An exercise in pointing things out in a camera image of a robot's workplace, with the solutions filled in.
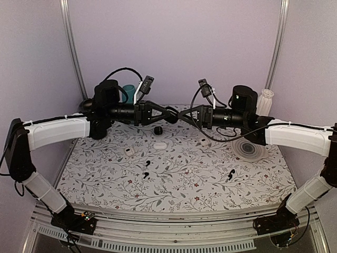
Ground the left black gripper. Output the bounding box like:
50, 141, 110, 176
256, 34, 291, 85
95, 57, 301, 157
107, 100, 171, 127

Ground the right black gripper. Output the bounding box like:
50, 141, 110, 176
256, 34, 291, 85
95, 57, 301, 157
177, 104, 246, 130

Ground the black gold-trim charging case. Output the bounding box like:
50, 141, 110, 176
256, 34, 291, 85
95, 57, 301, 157
165, 106, 179, 124

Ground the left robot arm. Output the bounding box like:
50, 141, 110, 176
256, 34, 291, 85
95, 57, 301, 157
2, 80, 178, 235

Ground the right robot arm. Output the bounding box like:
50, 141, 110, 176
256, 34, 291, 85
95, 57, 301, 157
178, 85, 336, 235

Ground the small black charging case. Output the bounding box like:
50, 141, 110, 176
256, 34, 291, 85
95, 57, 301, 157
154, 126, 163, 135

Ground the cream case right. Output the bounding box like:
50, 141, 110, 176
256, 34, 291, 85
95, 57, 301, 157
200, 138, 210, 147

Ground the cream case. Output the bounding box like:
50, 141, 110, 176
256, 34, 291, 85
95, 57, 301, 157
124, 147, 135, 157
200, 138, 210, 147

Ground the white oval charging case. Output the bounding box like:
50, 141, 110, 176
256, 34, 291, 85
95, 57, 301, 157
153, 142, 167, 150

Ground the cream case left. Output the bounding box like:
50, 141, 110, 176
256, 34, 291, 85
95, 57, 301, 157
124, 147, 135, 157

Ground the teal tapered vase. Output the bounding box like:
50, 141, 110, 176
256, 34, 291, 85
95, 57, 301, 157
122, 84, 135, 104

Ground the swirl patterned plate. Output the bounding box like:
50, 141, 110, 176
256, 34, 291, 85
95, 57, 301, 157
231, 139, 267, 162

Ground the white ribbed vase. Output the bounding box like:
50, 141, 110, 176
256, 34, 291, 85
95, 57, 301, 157
256, 89, 274, 116

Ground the black tapered vase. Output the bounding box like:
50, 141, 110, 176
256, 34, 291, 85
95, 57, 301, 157
79, 99, 93, 113

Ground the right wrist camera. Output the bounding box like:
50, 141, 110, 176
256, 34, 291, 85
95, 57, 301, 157
198, 79, 216, 109

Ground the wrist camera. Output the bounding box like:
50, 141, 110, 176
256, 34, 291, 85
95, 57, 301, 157
133, 75, 154, 105
198, 79, 216, 109

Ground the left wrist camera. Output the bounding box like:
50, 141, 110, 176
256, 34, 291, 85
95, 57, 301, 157
133, 75, 154, 105

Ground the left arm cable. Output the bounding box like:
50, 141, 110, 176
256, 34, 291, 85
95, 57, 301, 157
102, 67, 144, 87

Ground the right aluminium post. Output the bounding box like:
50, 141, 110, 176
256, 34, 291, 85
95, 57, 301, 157
265, 0, 290, 90

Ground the aluminium post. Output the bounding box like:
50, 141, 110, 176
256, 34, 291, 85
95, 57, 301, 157
265, 0, 290, 90
60, 0, 88, 100

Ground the aluminium front rail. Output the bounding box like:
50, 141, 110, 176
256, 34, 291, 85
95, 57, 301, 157
25, 202, 330, 253

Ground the left aluminium post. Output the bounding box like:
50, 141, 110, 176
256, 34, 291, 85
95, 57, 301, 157
60, 0, 88, 100

